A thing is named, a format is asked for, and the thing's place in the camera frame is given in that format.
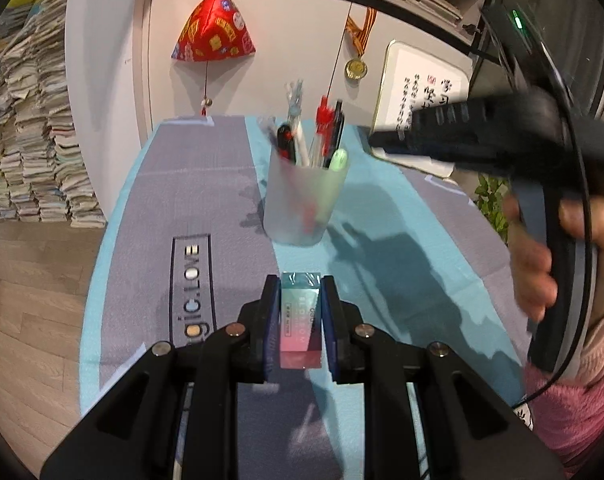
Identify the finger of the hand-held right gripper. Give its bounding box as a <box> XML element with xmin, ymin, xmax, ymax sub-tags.
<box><xmin>369</xmin><ymin>127</ymin><xmax>462</xmax><ymax>161</ymax></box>
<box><xmin>413</xmin><ymin>100</ymin><xmax>466</xmax><ymax>130</ymax></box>

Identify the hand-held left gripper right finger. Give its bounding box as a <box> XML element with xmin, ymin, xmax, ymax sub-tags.
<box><xmin>322</xmin><ymin>275</ymin><xmax>565</xmax><ymax>480</ymax></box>

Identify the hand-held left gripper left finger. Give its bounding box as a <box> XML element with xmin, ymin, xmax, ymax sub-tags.
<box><xmin>42</xmin><ymin>275</ymin><xmax>283</xmax><ymax>480</ymax></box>

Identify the black pen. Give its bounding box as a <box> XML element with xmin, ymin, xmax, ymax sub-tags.
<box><xmin>332</xmin><ymin>100</ymin><xmax>346</xmax><ymax>152</ymax></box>

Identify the frosted plastic cup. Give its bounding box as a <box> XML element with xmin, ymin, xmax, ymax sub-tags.
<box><xmin>263</xmin><ymin>142</ymin><xmax>350</xmax><ymax>247</ymax></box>

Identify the clear plastic pen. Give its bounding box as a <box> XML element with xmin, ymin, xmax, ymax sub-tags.
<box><xmin>284</xmin><ymin>79</ymin><xmax>306</xmax><ymax>161</ymax></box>

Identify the dark blue pen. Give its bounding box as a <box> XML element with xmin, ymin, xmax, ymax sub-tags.
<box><xmin>277</xmin><ymin>122</ymin><xmax>296</xmax><ymax>164</ymax></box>

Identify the pink and green eraser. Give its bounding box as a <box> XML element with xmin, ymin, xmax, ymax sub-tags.
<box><xmin>280</xmin><ymin>271</ymin><xmax>323</xmax><ymax>370</ymax></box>

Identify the person's right forearm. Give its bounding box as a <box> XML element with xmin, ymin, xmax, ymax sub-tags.
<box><xmin>524</xmin><ymin>305</ymin><xmax>604</xmax><ymax>478</ymax></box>

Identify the person's right hand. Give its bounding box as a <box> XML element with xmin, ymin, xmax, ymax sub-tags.
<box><xmin>504</xmin><ymin>192</ymin><xmax>604</xmax><ymax>341</ymax></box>

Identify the framed calligraphy sign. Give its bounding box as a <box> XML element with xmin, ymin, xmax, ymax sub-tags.
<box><xmin>369</xmin><ymin>39</ymin><xmax>475</xmax><ymax>178</ymax></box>

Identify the green potted plant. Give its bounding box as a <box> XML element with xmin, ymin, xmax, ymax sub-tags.
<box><xmin>474</xmin><ymin>175</ymin><xmax>511</xmax><ymax>242</ymax></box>

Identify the gold medal with ribbon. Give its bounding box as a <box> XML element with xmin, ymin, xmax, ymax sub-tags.
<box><xmin>343</xmin><ymin>2</ymin><xmax>379</xmax><ymax>81</ymax></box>

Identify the stack of thin booklets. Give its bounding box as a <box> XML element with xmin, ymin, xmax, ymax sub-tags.
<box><xmin>387</xmin><ymin>0</ymin><xmax>463</xmax><ymax>24</ymax></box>

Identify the bookshelf cabinet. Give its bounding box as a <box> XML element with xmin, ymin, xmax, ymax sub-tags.
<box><xmin>67</xmin><ymin>0</ymin><xmax>487</xmax><ymax>126</ymax></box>

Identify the grey and teal printed tablecloth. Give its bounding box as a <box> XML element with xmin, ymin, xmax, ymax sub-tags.
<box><xmin>79</xmin><ymin>115</ymin><xmax>532</xmax><ymax>480</ymax></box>

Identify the red pyramid hanging ornament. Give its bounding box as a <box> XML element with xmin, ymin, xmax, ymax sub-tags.
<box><xmin>170</xmin><ymin>0</ymin><xmax>257</xmax><ymax>117</ymax></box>

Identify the tall pile of books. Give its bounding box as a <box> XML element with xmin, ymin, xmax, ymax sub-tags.
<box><xmin>0</xmin><ymin>0</ymin><xmax>107</xmax><ymax>231</ymax></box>

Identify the black cable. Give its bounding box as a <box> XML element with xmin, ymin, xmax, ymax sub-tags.
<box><xmin>474</xmin><ymin>35</ymin><xmax>601</xmax><ymax>409</ymax></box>

